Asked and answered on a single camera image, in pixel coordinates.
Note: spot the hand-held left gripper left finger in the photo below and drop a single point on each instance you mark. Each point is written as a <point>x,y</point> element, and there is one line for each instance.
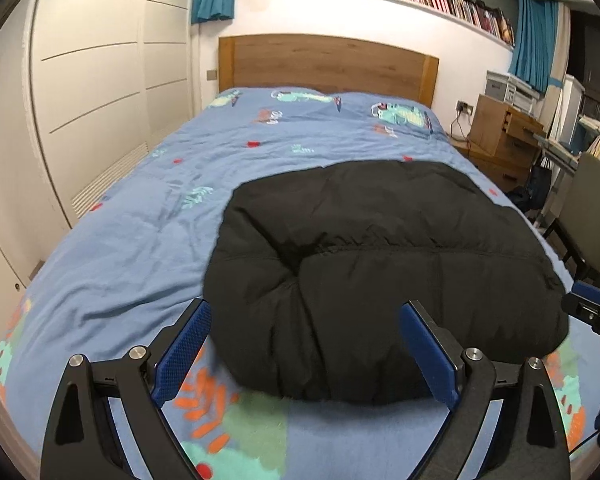
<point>185,350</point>

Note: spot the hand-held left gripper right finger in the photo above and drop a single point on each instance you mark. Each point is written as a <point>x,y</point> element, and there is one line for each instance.
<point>430,355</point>

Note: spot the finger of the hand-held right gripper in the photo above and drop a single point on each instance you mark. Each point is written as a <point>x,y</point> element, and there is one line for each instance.
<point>587,310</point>

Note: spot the black puffer jacket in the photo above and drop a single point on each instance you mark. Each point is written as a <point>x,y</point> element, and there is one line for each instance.
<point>380,270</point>

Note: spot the beige chair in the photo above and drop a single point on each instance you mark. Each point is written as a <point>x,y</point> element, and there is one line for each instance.
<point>590,200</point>

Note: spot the bed with blue duvet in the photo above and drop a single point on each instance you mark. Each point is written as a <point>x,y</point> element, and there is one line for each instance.
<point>155,220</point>

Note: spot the dark bag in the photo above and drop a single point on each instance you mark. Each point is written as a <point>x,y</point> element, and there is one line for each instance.
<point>540,185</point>

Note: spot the wooden drawer cabinet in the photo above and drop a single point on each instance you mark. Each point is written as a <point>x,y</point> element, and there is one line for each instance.
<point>495,130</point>

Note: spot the grey printer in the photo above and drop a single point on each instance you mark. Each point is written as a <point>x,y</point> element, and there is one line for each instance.
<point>505,87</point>

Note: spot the long teal curtain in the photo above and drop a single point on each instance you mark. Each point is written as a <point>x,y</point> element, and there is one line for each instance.
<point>532,45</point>

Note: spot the white wardrobe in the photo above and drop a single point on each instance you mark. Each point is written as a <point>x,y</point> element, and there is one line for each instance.
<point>95,60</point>

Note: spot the wooden headboard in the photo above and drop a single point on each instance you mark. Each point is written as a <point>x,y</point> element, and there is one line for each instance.
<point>330,65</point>

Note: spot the wall power outlet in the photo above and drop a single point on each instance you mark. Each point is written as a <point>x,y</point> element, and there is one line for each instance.
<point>464,107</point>

